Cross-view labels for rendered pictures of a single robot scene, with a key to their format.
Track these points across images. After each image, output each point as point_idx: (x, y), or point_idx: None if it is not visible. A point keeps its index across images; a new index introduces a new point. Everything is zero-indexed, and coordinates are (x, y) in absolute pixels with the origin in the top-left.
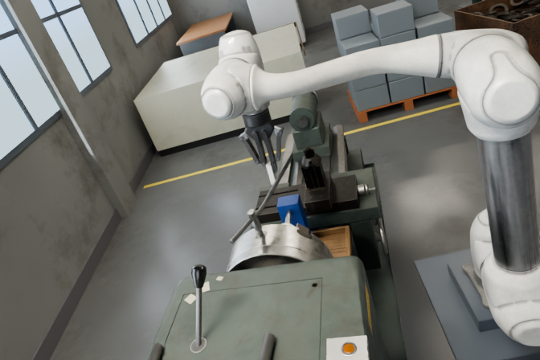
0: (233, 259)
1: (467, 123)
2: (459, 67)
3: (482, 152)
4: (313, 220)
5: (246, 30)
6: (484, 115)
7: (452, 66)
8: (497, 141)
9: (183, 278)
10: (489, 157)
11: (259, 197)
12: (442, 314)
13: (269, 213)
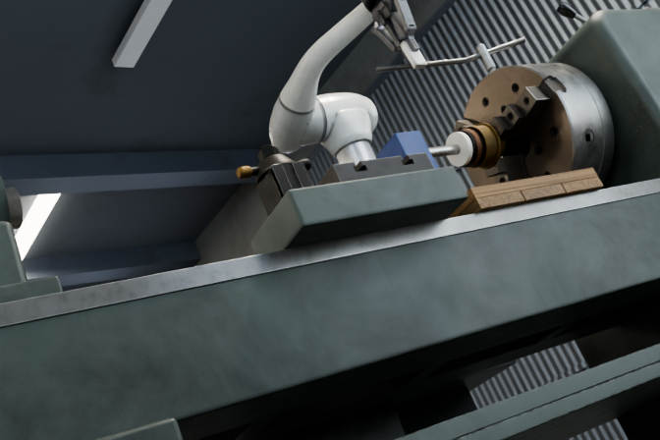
0: (542, 63)
1: (361, 126)
2: (336, 95)
3: (370, 151)
4: None
5: None
6: (376, 110)
7: (318, 103)
8: (371, 141)
9: (593, 14)
10: (374, 155)
11: (355, 164)
12: None
13: None
